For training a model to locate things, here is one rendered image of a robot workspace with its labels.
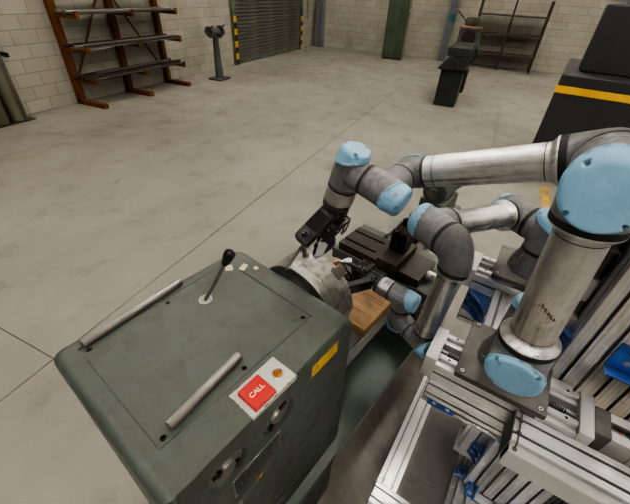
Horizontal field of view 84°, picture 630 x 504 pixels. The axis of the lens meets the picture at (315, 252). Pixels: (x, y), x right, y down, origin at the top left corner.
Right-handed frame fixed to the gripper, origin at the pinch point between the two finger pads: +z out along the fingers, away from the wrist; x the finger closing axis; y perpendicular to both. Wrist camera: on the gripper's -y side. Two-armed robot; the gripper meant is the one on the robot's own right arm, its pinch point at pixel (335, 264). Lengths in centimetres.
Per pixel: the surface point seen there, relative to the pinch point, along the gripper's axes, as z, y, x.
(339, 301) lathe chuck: -17.7, -21.4, 6.9
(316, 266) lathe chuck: -6.8, -20.9, 15.1
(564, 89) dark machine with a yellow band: 2, 457, 4
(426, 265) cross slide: -23.4, 39.7, -10.9
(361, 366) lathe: -19, 4, -54
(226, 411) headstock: -25, -72, 17
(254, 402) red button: -29, -67, 18
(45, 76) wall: 712, 114, -58
